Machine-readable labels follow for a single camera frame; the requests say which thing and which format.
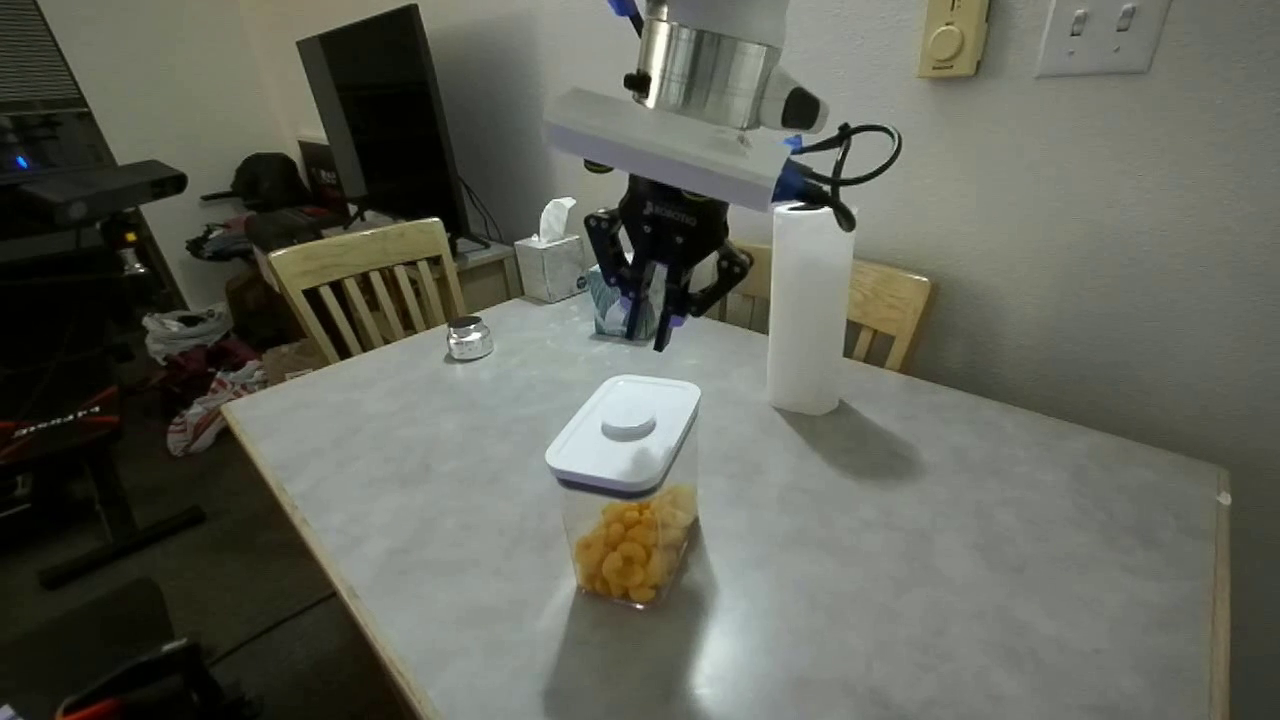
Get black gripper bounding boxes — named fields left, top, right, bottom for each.
left=582, top=177, right=756, bottom=355

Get white square container lid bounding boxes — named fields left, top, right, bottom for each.
left=542, top=370, right=704, bottom=497

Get small glass jar silver lid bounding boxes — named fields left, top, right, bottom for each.
left=440, top=313, right=497, bottom=366

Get white tissue box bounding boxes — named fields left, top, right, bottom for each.
left=514, top=197, right=591, bottom=304

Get white paper towel roll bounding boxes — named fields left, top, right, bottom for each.
left=766, top=197, right=861, bottom=418

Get low wooden side cabinet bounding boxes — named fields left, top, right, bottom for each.
left=453, top=237, right=527, bottom=313

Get light wooden chair low back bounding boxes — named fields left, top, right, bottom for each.
left=704, top=237, right=936, bottom=375

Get yellow puffed snacks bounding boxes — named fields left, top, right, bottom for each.
left=574, top=482, right=699, bottom=609

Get light wooden slat-back chair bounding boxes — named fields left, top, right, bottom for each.
left=264, top=216, right=471, bottom=366

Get black flat screen monitor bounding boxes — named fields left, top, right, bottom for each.
left=293, top=0, right=471, bottom=245

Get beige round-dial thermostat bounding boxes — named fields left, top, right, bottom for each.
left=911, top=0, right=998, bottom=82

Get black cap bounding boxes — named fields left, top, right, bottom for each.
left=199, top=149, right=311, bottom=216

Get pile of clothes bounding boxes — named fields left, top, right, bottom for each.
left=138, top=304, right=338, bottom=460

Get black metal stand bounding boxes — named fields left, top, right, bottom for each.
left=0, top=384, right=213, bottom=590

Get black and red bag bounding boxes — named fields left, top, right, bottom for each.
left=52, top=634, right=231, bottom=720

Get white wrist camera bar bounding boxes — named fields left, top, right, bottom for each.
left=542, top=82, right=810, bottom=216

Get black cable blue plug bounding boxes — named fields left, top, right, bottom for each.
left=770, top=121, right=908, bottom=230

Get white double light switch plate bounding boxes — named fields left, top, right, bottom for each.
left=1036, top=0, right=1176, bottom=78

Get black bar-shaped stereo camera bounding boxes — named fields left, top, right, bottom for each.
left=22, top=155, right=193, bottom=226

